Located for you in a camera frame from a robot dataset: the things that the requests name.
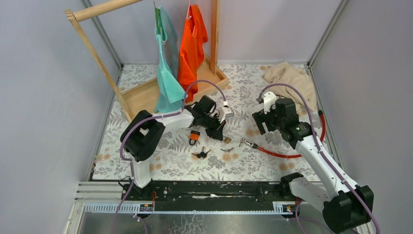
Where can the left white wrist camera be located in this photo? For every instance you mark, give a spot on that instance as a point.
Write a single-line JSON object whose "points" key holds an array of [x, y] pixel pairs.
{"points": [[225, 112]]}

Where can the orange shirt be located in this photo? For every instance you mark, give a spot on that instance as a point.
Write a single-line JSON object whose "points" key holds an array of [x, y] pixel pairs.
{"points": [[191, 55]]}

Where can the black key bunch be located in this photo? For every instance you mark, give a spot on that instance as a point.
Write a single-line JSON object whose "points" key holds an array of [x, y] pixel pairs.
{"points": [[202, 154]]}

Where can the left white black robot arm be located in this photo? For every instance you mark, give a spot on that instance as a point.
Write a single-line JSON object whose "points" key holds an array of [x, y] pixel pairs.
{"points": [[141, 137]]}

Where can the beige crumpled cloth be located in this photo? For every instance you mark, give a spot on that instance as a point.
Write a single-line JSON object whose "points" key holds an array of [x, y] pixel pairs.
{"points": [[295, 77]]}

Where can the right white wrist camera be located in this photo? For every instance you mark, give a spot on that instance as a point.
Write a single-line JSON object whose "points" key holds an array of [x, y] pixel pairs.
{"points": [[268, 99]]}

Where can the floral patterned mat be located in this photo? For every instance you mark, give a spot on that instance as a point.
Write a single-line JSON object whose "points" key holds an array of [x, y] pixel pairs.
{"points": [[172, 159]]}

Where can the brass padlock with key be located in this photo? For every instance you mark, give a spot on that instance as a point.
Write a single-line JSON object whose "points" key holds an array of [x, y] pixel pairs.
{"points": [[227, 140]]}

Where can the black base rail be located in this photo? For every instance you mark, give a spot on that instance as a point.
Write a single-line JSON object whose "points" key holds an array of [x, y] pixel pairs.
{"points": [[209, 196]]}

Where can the wooden clothes rack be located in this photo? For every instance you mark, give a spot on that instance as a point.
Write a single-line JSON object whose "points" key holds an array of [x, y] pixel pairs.
{"points": [[146, 94]]}

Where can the teal shirt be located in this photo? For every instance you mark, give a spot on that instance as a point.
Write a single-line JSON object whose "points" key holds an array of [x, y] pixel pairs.
{"points": [[171, 93]]}

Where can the orange black padlock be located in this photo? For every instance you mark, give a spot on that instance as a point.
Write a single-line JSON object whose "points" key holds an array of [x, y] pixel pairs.
{"points": [[193, 137]]}

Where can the small brass padlock keys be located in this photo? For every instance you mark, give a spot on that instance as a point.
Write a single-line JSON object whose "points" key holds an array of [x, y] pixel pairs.
{"points": [[228, 150]]}

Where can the white pink clothes hanger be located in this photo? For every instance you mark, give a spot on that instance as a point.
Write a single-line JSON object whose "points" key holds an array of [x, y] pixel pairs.
{"points": [[191, 25]]}

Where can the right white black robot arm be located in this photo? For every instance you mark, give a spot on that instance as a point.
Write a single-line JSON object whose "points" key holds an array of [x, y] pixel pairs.
{"points": [[343, 203]]}

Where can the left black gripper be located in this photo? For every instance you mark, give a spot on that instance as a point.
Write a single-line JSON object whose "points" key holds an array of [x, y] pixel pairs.
{"points": [[216, 132]]}

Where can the green clothes hanger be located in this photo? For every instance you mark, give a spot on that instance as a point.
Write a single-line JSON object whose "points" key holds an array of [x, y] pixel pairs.
{"points": [[158, 21]]}

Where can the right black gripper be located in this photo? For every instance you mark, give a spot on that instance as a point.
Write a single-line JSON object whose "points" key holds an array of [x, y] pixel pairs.
{"points": [[260, 118]]}

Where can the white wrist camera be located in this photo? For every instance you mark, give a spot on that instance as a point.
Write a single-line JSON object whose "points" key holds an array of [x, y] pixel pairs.
{"points": [[268, 99], [225, 112]]}

